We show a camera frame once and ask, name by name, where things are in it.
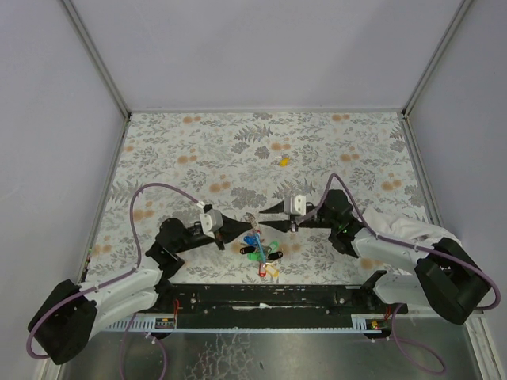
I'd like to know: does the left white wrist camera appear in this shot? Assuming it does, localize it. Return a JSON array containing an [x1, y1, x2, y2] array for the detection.
[[200, 204, 223, 237]]

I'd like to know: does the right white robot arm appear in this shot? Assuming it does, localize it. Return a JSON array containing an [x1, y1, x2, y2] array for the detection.
[[266, 189, 492, 325]]

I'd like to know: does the floral patterned mat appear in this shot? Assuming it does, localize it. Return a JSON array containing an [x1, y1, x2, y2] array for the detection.
[[86, 112, 428, 281]]

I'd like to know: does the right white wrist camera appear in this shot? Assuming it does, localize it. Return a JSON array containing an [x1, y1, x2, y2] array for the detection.
[[283, 195, 307, 216]]

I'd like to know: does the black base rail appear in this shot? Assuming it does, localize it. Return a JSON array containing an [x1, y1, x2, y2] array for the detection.
[[146, 283, 395, 330]]

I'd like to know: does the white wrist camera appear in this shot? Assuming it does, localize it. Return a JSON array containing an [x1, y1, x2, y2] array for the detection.
[[200, 204, 223, 237], [283, 195, 307, 216]]

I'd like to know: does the yellow key tag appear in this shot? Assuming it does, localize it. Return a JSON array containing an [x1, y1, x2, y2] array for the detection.
[[276, 154, 290, 167]]

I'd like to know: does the bunch of coloured key tags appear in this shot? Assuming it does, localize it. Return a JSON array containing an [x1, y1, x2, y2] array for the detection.
[[240, 212, 284, 279]]

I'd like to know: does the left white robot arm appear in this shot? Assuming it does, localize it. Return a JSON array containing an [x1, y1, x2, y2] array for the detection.
[[26, 210, 251, 365]]

